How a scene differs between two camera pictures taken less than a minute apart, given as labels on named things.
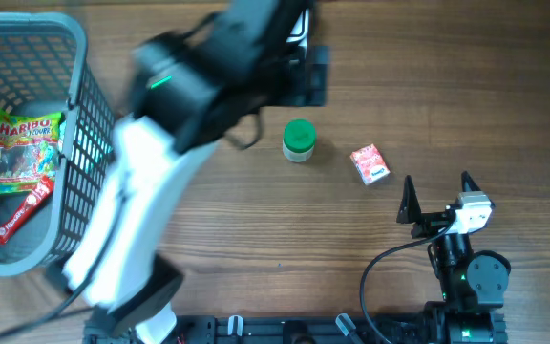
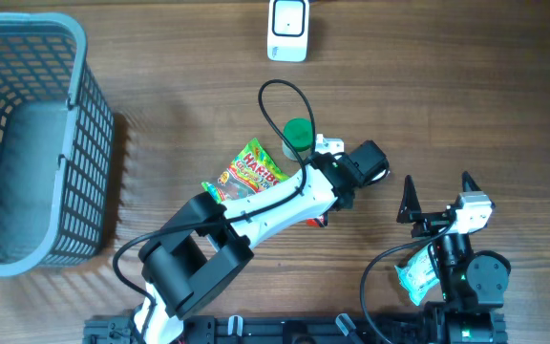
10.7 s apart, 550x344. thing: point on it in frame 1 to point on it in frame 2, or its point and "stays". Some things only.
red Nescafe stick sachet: (43, 191) to (312, 223)
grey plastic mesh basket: (42, 142) stays
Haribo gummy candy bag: (25, 150) to (253, 169)
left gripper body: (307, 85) to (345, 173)
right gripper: (411, 211) stays
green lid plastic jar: (299, 139) stays
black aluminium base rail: (372, 329) stays
